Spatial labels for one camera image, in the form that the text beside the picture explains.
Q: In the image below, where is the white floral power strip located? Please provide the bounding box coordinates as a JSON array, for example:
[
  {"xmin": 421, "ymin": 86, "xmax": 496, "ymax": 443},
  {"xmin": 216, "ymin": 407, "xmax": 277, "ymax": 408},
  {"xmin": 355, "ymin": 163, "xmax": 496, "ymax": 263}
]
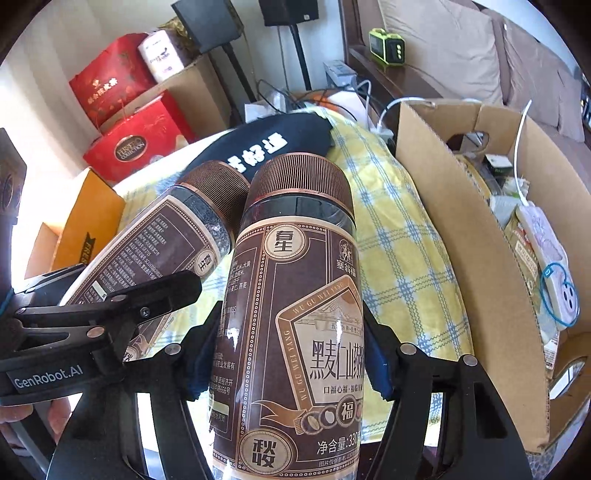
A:
[{"xmin": 515, "ymin": 203, "xmax": 580, "ymax": 328}]

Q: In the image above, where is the green alarm clock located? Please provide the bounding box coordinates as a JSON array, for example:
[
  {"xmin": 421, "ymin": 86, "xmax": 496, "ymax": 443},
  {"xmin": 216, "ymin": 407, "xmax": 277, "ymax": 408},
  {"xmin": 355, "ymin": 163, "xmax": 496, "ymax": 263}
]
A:
[{"xmin": 369, "ymin": 28, "xmax": 407, "ymax": 65}]

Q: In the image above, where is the beige cushion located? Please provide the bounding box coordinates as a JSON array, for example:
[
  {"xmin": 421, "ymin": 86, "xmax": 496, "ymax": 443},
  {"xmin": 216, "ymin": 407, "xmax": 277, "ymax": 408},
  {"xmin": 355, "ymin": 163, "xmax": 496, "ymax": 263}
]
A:
[
  {"xmin": 485, "ymin": 9, "xmax": 591, "ymax": 139},
  {"xmin": 379, "ymin": 0, "xmax": 504, "ymax": 104}
]

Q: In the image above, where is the white plastic bag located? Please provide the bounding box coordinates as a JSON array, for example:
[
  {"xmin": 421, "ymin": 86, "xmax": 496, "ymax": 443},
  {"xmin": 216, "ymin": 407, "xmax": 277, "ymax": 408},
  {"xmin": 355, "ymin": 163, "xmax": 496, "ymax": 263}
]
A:
[{"xmin": 245, "ymin": 92, "xmax": 296, "ymax": 123}]

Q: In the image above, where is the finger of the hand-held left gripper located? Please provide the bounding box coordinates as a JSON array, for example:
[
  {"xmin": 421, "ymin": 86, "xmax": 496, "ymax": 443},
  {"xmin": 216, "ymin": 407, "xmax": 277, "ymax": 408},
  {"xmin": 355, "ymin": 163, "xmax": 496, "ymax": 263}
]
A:
[
  {"xmin": 0, "ymin": 270, "xmax": 204, "ymax": 370},
  {"xmin": 21, "ymin": 265, "xmax": 90, "ymax": 294}
]

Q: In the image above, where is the person's left hand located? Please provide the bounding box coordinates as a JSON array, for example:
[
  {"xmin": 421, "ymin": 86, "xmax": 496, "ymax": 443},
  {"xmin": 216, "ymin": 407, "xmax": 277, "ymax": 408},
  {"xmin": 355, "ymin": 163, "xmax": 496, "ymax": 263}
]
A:
[{"xmin": 0, "ymin": 399, "xmax": 70, "ymax": 439}]

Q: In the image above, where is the dark wooden headboard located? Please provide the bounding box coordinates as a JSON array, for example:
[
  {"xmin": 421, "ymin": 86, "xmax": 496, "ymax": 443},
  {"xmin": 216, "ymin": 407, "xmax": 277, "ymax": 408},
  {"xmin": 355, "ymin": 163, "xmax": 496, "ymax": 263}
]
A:
[{"xmin": 339, "ymin": 0, "xmax": 444, "ymax": 100}]

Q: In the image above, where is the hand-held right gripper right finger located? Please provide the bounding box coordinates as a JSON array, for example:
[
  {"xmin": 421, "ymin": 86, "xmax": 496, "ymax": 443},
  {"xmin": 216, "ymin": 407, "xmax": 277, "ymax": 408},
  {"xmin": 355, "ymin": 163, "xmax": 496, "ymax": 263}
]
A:
[{"xmin": 360, "ymin": 300, "xmax": 522, "ymax": 480}]

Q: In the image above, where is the white grey power strip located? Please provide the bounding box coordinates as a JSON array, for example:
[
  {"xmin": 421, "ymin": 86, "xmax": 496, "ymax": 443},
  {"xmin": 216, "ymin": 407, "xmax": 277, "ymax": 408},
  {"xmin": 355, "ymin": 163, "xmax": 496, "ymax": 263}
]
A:
[{"xmin": 323, "ymin": 60, "xmax": 358, "ymax": 88}]

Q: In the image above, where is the red gift box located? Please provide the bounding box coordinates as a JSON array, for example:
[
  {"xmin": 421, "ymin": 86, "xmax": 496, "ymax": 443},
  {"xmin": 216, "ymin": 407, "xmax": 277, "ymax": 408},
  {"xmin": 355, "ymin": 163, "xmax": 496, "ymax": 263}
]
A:
[{"xmin": 69, "ymin": 33, "xmax": 158, "ymax": 134}]

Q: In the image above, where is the open brown cardboard box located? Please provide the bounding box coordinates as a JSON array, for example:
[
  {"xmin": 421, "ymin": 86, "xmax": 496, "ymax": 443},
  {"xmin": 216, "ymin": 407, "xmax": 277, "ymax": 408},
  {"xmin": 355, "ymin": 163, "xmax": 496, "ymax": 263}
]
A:
[{"xmin": 394, "ymin": 99, "xmax": 591, "ymax": 455}]

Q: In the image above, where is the black cable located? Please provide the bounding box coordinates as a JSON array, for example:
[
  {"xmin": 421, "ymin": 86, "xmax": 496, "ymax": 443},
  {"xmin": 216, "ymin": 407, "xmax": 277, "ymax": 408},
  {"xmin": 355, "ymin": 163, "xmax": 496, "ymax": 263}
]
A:
[{"xmin": 256, "ymin": 78, "xmax": 296, "ymax": 114}]

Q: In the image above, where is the brown lidded labelled jar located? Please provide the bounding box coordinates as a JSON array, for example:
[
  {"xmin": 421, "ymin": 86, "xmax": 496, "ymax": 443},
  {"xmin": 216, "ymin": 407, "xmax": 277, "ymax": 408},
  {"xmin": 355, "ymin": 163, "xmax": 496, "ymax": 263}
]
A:
[
  {"xmin": 210, "ymin": 154, "xmax": 370, "ymax": 480},
  {"xmin": 60, "ymin": 160, "xmax": 252, "ymax": 370}
]

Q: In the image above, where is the red gift bag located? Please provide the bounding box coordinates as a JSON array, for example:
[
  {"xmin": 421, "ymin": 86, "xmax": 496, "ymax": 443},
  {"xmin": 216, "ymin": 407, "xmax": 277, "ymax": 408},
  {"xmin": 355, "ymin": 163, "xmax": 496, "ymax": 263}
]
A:
[{"xmin": 83, "ymin": 97, "xmax": 197, "ymax": 183}]

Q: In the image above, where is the orange cardboard box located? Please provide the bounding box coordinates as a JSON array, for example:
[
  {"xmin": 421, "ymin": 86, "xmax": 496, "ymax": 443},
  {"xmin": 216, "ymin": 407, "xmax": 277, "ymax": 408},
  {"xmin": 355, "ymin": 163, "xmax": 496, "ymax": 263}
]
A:
[{"xmin": 34, "ymin": 168, "xmax": 126, "ymax": 273}]

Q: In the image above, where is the white tissue roll pack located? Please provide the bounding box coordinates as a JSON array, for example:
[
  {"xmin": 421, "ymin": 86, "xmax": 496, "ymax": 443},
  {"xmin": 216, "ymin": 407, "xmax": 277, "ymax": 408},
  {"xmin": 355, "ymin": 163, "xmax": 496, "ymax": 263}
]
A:
[{"xmin": 137, "ymin": 28, "xmax": 185, "ymax": 84}]

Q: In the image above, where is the black speaker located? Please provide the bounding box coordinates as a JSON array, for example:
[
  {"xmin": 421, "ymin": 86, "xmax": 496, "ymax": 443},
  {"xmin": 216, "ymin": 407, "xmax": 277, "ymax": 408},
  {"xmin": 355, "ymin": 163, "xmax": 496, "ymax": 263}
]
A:
[
  {"xmin": 259, "ymin": 0, "xmax": 319, "ymax": 27},
  {"xmin": 172, "ymin": 0, "xmax": 243, "ymax": 47}
]

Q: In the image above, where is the large brown cardboard box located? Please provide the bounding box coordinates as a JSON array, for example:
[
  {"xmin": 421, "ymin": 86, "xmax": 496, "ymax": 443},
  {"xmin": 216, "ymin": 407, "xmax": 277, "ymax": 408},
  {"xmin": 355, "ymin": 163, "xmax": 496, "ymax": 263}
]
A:
[{"xmin": 124, "ymin": 53, "xmax": 232, "ymax": 141}]

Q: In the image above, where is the yellow plaid blanket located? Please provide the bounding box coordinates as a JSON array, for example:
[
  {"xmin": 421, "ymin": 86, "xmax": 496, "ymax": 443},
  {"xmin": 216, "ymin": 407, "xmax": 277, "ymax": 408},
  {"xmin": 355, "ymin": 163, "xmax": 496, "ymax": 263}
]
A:
[{"xmin": 115, "ymin": 104, "xmax": 476, "ymax": 444}]

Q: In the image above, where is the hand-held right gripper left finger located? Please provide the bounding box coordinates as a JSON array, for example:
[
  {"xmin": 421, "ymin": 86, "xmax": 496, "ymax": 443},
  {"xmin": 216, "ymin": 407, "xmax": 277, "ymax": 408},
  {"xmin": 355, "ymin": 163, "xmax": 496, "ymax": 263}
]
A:
[{"xmin": 46, "ymin": 302, "xmax": 225, "ymax": 480}]

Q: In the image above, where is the white cable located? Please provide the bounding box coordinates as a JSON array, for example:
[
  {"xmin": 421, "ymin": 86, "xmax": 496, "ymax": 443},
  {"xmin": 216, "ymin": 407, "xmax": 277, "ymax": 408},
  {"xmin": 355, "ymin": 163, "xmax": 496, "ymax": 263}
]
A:
[
  {"xmin": 362, "ymin": 80, "xmax": 404, "ymax": 134},
  {"xmin": 512, "ymin": 99, "xmax": 536, "ymax": 206}
]

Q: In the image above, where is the orange plastic item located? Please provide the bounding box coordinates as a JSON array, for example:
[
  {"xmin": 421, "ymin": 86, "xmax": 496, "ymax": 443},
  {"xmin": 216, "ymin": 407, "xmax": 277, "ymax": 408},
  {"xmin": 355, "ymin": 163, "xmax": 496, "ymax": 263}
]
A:
[{"xmin": 295, "ymin": 90, "xmax": 345, "ymax": 109}]

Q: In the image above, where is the black cloth with white print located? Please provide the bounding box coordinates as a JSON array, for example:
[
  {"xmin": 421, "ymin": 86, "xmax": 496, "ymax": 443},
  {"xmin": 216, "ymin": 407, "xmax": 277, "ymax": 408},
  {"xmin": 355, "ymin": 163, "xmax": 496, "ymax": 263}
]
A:
[{"xmin": 198, "ymin": 113, "xmax": 335, "ymax": 178}]

